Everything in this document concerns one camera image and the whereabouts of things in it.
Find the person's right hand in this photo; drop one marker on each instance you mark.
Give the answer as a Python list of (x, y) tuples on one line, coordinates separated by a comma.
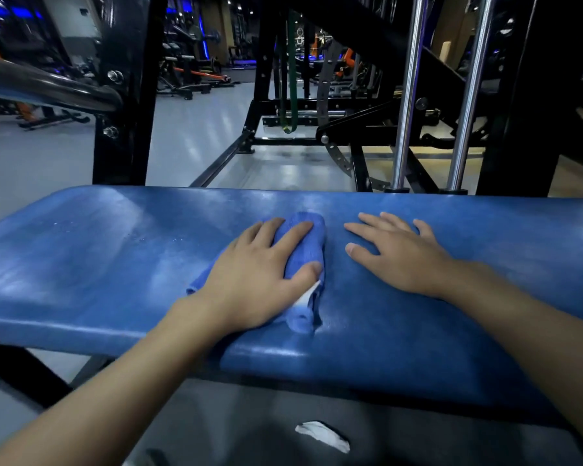
[(408, 259)]

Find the person's left hand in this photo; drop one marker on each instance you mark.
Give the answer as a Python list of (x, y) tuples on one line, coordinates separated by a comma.
[(248, 286)]

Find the blue microfibre cloth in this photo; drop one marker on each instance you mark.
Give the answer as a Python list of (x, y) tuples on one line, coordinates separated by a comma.
[(306, 237)]

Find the blue bench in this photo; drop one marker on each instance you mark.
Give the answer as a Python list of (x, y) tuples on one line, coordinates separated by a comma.
[(102, 266)]

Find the person's right forearm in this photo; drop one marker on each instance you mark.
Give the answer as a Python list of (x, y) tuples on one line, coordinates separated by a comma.
[(539, 339)]

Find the person's left forearm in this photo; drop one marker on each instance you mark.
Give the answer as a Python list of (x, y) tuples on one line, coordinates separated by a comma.
[(92, 402)]

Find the black incline bench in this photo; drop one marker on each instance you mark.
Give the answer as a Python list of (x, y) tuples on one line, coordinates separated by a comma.
[(184, 87)]

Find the white crumpled paper scrap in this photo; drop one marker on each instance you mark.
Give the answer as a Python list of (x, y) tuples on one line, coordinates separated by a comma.
[(320, 434)]

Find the chrome guide rod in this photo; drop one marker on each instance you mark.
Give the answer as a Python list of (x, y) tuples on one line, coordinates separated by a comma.
[(470, 92), (409, 92)]

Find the black machine upright column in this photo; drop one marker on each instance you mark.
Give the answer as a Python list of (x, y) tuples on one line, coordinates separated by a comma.
[(529, 116)]

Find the grey perforated adjustment plate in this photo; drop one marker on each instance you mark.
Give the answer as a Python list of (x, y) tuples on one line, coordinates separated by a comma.
[(325, 82)]

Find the green resistance band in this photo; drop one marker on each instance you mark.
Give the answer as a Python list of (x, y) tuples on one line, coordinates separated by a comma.
[(293, 67)]

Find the black gym machine frame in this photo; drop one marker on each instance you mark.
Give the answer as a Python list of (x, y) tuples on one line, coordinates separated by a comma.
[(126, 116), (265, 67)]

